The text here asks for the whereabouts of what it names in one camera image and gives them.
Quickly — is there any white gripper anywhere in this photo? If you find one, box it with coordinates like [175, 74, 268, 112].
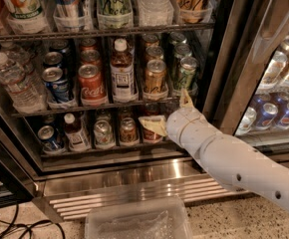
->
[139, 89, 218, 160]

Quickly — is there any orange gold soda can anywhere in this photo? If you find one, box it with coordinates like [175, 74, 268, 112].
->
[144, 60, 166, 94]

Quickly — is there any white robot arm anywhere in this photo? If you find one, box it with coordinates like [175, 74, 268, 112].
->
[139, 90, 289, 212]

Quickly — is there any red can bottom shelf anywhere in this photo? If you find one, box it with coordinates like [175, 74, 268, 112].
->
[143, 128, 162, 143]

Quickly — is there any green can front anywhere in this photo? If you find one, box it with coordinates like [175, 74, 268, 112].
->
[173, 56, 199, 91]

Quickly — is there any green can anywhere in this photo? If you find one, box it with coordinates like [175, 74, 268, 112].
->
[168, 32, 187, 46]
[172, 43, 192, 63]
[173, 56, 199, 91]

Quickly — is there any brown can bottom shelf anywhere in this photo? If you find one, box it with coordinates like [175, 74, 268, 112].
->
[120, 118, 139, 144]

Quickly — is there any green can middle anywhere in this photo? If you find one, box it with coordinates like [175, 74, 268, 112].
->
[172, 43, 192, 63]

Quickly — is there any silver can bottom shelf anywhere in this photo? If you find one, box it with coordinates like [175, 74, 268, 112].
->
[94, 120, 115, 148]

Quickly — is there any green can back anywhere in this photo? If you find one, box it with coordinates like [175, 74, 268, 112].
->
[168, 32, 187, 46]

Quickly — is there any silver can right fridge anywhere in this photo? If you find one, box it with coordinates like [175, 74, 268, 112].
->
[235, 107, 257, 135]

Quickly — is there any red cola can front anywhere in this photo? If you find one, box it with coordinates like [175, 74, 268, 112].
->
[78, 65, 106, 101]

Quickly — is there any red cola can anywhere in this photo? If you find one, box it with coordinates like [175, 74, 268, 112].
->
[80, 38, 98, 51]
[81, 50, 102, 67]
[78, 65, 106, 101]

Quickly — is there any right glass fridge door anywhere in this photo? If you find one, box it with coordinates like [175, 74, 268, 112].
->
[213, 0, 289, 147]

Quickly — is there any small tea bottle bottom shelf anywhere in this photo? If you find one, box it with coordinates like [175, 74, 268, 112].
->
[64, 113, 90, 151]

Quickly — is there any red cola can middle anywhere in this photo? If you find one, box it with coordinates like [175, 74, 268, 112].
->
[81, 50, 102, 67]

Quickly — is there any red cola can back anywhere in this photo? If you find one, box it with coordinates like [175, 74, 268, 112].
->
[80, 38, 98, 51]

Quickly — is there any gold cans top shelf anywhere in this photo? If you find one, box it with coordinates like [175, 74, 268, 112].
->
[175, 0, 212, 24]

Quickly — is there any water bottle top shelf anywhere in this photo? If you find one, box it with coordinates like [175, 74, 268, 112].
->
[138, 0, 173, 26]

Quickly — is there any green cans top shelf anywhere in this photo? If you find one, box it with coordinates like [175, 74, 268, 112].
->
[97, 0, 134, 29]

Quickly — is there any blue pepsi can front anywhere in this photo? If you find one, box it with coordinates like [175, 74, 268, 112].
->
[42, 67, 74, 104]

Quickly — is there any blue pepsi can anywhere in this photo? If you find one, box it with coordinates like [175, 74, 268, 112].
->
[50, 40, 70, 54]
[43, 52, 64, 68]
[42, 67, 74, 104]

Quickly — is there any blue can bottom shelf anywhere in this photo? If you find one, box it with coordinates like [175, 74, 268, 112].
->
[38, 125, 65, 152]

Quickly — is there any steel fridge base grille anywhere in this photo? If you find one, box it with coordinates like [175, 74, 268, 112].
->
[33, 157, 252, 223]

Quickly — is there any blue pepsi can middle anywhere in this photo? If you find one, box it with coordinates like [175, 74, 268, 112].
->
[43, 52, 64, 68]

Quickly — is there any blue pepsi can back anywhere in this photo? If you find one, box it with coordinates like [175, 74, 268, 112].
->
[50, 40, 70, 54]

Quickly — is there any blue cans top shelf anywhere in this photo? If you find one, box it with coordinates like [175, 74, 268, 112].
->
[53, 0, 93, 33]

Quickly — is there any brown tea bottle white cap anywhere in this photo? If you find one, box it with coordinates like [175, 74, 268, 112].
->
[110, 38, 135, 101]

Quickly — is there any clear plastic bin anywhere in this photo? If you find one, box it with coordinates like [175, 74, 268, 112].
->
[84, 196, 193, 239]

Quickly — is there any clear water bottle front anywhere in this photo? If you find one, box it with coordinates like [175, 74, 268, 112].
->
[0, 52, 47, 114]

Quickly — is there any clear water bottle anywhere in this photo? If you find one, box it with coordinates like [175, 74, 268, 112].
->
[1, 42, 30, 66]
[0, 52, 47, 114]

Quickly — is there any clear water bottle back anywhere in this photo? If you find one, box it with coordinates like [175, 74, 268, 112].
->
[1, 42, 30, 66]

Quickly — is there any black floor cable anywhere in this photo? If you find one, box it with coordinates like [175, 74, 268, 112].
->
[0, 202, 67, 239]

